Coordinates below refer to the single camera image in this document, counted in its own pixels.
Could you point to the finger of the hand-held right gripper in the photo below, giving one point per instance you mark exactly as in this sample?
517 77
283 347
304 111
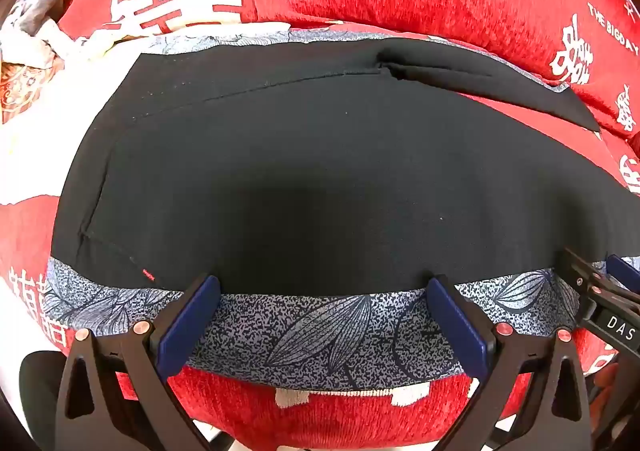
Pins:
580 276
625 273

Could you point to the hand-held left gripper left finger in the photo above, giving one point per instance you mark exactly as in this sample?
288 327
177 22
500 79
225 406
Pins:
197 318

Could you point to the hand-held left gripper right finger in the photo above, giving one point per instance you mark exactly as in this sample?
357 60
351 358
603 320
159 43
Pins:
452 318

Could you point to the black pants with patterned trim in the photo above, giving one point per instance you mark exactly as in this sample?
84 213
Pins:
300 156

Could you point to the person's right hand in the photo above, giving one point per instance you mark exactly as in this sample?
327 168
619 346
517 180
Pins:
607 391

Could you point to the pale peach cloth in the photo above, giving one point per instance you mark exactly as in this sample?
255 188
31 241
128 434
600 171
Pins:
50 146

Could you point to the red patterned cloth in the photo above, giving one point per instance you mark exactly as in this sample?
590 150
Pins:
22 88

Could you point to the pale lavender garment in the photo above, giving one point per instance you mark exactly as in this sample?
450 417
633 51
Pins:
25 43

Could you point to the blue-grey cloth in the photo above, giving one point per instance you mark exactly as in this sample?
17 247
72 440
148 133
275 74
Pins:
35 1

